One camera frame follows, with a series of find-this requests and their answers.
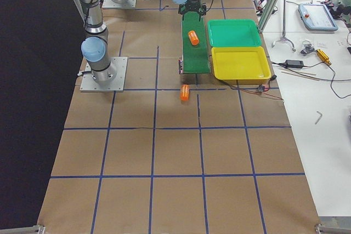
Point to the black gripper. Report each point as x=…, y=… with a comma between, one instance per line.
x=192, y=6

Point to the orange cylinder with 4680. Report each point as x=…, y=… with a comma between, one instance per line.
x=184, y=92

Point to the green plastic tray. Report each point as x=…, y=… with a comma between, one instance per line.
x=233, y=33

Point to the yellow plastic tray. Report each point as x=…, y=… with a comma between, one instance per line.
x=240, y=63

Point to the metal rod with claw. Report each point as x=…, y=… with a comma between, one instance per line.
x=283, y=38

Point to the black power adapter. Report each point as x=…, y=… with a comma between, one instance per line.
x=295, y=64

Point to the teach pendant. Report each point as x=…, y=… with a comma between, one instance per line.
x=316, y=17

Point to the silver hex key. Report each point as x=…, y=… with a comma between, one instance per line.
x=320, y=115

